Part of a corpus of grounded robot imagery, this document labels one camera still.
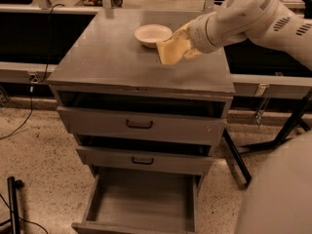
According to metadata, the grey bottom drawer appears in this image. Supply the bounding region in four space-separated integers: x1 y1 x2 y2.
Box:
72 168 197 234

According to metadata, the yellow sponge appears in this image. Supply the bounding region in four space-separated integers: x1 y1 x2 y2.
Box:
156 38 191 65

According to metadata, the black middle drawer handle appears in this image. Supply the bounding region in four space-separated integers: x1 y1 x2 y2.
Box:
132 157 154 165

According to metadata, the grey drawer cabinet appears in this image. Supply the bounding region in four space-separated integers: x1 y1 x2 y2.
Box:
49 9 234 234

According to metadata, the grey top drawer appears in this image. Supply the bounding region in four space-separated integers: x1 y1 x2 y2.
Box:
58 106 226 145

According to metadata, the black metal stand right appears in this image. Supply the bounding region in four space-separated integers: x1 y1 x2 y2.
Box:
222 89 312 187

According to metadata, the white bowl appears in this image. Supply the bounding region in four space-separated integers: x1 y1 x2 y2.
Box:
135 24 173 48

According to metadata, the black cable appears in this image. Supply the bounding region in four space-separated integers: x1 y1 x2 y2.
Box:
0 3 66 141

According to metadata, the black drawer handle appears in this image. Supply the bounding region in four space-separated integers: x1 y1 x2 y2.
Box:
132 157 154 165
125 119 154 130

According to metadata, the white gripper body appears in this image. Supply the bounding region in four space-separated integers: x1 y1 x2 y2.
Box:
188 12 225 54

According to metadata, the black top drawer handle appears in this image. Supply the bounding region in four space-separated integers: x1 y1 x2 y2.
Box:
125 119 154 130

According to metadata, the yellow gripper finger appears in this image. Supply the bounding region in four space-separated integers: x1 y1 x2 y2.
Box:
172 22 191 40
182 49 202 59

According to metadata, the grey barrier rail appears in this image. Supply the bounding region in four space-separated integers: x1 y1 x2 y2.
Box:
0 10 312 99

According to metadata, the black stand left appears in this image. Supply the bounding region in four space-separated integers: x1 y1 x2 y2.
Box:
0 176 21 234

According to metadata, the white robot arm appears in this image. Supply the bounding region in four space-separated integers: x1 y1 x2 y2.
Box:
173 0 312 234

